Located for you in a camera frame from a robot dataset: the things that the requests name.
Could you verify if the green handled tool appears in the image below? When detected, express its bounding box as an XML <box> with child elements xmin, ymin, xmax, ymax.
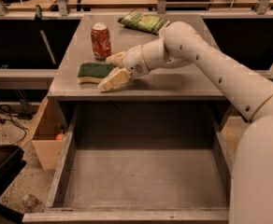
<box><xmin>35</xmin><ymin>5</ymin><xmax>56</xmax><ymax>64</ymax></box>

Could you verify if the crushed orange soda can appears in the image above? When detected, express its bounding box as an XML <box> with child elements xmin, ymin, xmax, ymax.
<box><xmin>91</xmin><ymin>22</ymin><xmax>111</xmax><ymax>60</ymax></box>

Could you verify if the orange ball in box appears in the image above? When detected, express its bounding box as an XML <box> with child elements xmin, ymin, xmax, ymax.
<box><xmin>55</xmin><ymin>133</ymin><xmax>65</xmax><ymax>141</ymax></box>

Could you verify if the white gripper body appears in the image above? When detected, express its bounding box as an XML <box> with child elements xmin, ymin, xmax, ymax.
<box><xmin>122</xmin><ymin>45</ymin><xmax>150</xmax><ymax>77</ymax></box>

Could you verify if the green chip bag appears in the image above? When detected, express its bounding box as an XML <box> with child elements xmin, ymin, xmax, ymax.
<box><xmin>118</xmin><ymin>11</ymin><xmax>170</xmax><ymax>35</ymax></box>

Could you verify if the open grey top drawer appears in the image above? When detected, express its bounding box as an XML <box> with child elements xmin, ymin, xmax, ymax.
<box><xmin>23</xmin><ymin>101</ymin><xmax>231</xmax><ymax>224</ymax></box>

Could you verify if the black floor cable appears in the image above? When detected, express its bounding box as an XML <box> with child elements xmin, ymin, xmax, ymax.
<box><xmin>0</xmin><ymin>81</ymin><xmax>29</xmax><ymax>146</ymax></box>

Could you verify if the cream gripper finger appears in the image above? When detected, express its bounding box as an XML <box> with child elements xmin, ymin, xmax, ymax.
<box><xmin>106</xmin><ymin>51</ymin><xmax>125</xmax><ymax>68</ymax></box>
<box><xmin>97</xmin><ymin>67</ymin><xmax>131</xmax><ymax>91</ymax></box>

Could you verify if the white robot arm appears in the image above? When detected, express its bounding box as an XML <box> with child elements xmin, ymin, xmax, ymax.
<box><xmin>98</xmin><ymin>21</ymin><xmax>273</xmax><ymax>224</ymax></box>

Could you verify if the metal railing frame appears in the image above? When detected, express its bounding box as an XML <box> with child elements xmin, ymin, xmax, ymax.
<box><xmin>0</xmin><ymin>0</ymin><xmax>273</xmax><ymax>21</ymax></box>

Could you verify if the green and yellow sponge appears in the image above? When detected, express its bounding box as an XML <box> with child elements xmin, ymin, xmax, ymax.
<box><xmin>78</xmin><ymin>63</ymin><xmax>114</xmax><ymax>84</ymax></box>

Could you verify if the black chair base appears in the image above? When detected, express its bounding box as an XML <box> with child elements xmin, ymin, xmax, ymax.
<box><xmin>0</xmin><ymin>145</ymin><xmax>26</xmax><ymax>224</ymax></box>

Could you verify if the grey cabinet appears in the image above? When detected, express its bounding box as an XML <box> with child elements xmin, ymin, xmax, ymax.
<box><xmin>47</xmin><ymin>13</ymin><xmax>245</xmax><ymax>133</ymax></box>

